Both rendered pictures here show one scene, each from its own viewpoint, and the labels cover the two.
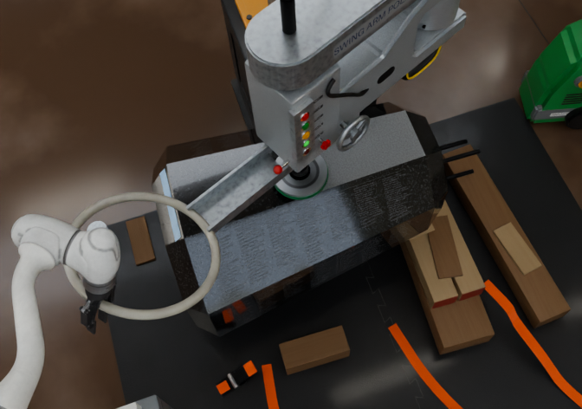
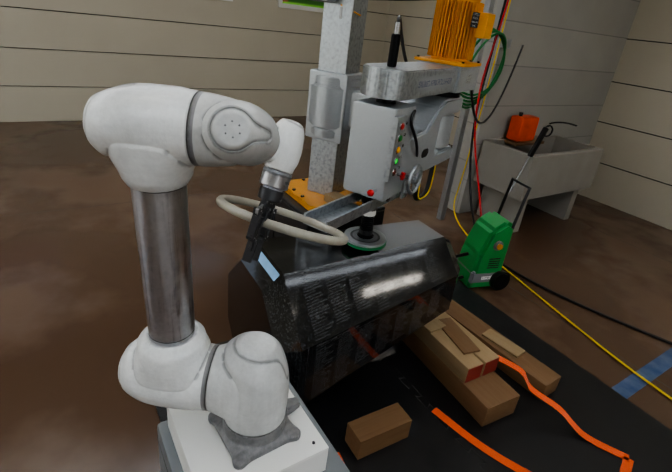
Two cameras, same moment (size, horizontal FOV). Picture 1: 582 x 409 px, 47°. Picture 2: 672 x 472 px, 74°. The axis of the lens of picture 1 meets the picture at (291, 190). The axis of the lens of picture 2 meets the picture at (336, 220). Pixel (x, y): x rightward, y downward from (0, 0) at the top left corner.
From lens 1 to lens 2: 1.63 m
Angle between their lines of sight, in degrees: 41
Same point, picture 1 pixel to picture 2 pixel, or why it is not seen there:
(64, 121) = (120, 296)
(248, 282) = (335, 322)
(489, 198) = (468, 317)
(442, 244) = (455, 333)
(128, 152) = not seen: hidden behind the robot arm
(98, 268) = (290, 143)
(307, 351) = (375, 425)
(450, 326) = (484, 393)
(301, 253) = (374, 300)
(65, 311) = (115, 432)
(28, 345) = not seen: hidden behind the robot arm
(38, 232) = not seen: hidden behind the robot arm
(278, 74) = (392, 80)
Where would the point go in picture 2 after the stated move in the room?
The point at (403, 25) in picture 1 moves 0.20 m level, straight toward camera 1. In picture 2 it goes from (435, 115) to (445, 124)
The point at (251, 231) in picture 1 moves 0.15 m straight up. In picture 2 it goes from (335, 276) to (339, 247)
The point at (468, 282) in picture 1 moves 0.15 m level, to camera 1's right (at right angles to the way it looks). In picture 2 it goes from (486, 355) to (508, 351)
